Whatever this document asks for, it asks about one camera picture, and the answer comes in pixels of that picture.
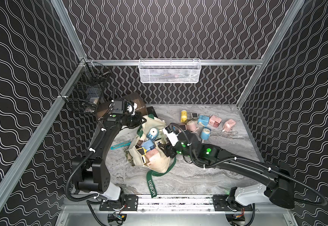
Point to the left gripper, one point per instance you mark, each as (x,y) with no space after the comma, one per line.
(137,117)

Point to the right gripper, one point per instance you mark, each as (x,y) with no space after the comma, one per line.
(167,149)

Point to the pink sharpener black face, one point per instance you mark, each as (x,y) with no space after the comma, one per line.
(183,127)

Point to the cream tote bag green handles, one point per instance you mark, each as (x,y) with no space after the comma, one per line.
(158,168)

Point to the blue pencil sharpener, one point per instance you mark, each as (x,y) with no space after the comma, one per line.
(203,120)

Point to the pink box pencil sharpener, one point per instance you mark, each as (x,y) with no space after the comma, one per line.
(214,121)

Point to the pink rounded pencil sharpener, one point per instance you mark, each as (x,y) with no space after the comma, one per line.
(228,125)

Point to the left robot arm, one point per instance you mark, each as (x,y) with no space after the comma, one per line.
(90,178)

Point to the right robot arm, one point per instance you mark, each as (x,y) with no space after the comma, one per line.
(275,184)

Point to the teal utility knife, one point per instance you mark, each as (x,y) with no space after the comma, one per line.
(120,145)

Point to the blue round dial sharpener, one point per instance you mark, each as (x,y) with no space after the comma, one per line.
(153,134)

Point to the light blue round sharpener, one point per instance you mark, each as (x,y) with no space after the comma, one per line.
(205,134)

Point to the light blue box sharpener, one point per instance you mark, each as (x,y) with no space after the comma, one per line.
(148,145)

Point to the white wire basket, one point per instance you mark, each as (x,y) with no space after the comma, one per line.
(169,70)

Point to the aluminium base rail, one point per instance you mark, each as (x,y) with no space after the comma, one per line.
(173,204)

